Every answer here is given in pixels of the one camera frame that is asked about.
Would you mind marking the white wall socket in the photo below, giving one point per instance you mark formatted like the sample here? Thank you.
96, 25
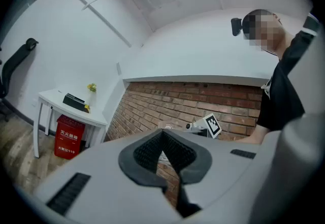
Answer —
34, 103

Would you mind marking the grey wall plate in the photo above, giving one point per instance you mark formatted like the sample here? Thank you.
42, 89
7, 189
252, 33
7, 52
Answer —
118, 69

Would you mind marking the black box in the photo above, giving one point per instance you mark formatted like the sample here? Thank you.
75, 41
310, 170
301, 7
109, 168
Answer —
73, 102

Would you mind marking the black head-mounted camera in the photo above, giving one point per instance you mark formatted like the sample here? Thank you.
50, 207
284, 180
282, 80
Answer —
236, 27

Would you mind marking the red fire extinguisher box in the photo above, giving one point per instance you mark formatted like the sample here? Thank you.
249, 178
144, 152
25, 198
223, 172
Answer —
69, 138

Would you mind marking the person's right forearm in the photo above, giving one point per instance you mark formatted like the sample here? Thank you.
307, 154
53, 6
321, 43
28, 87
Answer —
255, 136

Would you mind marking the person's black t-shirt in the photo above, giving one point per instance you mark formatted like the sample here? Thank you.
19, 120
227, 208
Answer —
281, 96

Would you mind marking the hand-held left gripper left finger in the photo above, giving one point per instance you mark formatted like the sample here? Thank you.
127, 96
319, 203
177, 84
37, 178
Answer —
101, 182

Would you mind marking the white table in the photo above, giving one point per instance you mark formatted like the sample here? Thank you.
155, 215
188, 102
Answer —
76, 113

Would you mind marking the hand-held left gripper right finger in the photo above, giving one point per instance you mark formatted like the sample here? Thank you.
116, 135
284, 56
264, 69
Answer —
223, 162

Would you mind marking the black office chair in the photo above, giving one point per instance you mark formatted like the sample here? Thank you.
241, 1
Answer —
12, 65

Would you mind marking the small yellow object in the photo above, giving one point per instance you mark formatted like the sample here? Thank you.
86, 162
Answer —
87, 108

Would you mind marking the white vase with yellow flowers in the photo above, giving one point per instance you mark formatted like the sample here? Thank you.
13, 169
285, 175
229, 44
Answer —
92, 91

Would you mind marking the white ceiling conduit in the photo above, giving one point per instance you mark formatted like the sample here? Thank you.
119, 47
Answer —
101, 16

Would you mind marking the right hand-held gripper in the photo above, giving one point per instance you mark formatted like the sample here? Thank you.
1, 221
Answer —
212, 125

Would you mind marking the person's head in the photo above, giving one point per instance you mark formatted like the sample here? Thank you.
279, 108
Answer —
266, 32

